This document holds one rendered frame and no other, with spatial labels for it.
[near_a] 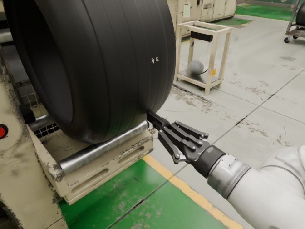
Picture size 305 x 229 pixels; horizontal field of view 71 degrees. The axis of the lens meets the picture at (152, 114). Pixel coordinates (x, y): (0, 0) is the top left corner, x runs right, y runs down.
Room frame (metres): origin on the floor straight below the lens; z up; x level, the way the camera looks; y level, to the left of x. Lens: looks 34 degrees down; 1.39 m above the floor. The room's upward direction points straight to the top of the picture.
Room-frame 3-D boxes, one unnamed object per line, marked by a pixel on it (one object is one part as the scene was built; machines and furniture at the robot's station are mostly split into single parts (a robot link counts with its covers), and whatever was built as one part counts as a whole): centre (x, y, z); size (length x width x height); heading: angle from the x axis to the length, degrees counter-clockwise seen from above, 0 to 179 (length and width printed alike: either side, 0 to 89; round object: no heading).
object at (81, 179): (0.55, 0.16, 0.83); 0.36 x 0.09 x 0.06; 133
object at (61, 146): (0.65, 0.25, 0.80); 0.37 x 0.36 x 0.02; 43
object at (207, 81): (2.86, -0.65, 0.40); 0.60 x 0.35 x 0.80; 43
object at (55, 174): (0.53, 0.38, 0.90); 0.40 x 0.03 x 0.10; 43
